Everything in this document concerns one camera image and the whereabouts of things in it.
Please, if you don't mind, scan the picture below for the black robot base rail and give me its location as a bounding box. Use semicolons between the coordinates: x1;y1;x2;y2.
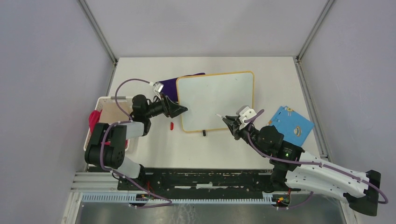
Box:
111;167;302;201

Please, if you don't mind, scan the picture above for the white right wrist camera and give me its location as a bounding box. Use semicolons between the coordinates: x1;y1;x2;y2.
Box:
236;105;257;126

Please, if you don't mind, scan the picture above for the yellow framed whiteboard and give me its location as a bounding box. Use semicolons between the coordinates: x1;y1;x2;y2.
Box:
177;71;255;133

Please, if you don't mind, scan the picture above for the blue cartoon astronaut cloth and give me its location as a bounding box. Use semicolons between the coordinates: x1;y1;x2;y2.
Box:
268;106;314;147

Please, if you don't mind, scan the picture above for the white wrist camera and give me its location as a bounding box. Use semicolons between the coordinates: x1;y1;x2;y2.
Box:
149;82;164;101
236;105;257;126

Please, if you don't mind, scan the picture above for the white plastic basket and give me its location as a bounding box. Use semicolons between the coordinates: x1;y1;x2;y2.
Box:
83;97;132;151

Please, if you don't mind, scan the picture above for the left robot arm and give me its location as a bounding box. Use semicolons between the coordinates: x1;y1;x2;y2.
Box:
85;93;188;190

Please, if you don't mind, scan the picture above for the aluminium right corner post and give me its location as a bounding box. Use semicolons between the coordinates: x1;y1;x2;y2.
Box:
296;0;336;62

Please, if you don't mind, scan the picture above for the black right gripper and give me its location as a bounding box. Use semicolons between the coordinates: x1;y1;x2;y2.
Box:
222;115;267;157

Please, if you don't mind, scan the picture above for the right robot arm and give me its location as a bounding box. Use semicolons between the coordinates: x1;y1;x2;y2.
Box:
222;116;381;217

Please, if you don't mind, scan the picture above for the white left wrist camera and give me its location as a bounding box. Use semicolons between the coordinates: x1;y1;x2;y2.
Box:
149;82;164;101

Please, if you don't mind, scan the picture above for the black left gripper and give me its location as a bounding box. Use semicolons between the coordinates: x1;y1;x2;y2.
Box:
144;92;187;119

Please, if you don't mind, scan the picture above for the purple cloth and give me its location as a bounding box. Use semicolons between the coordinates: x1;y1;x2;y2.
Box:
158;73;206;104

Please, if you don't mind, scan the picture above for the pink cloth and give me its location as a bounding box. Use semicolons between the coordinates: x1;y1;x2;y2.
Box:
89;110;128;150

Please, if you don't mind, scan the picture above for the aluminium left corner post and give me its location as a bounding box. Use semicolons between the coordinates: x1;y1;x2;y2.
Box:
77;0;118;65

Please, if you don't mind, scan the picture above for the beige folded cloth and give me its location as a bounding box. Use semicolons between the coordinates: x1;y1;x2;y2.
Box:
99;102;129;124

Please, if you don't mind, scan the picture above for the aluminium corner post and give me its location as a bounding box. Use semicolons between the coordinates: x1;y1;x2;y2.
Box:
77;0;118;65
296;0;336;62

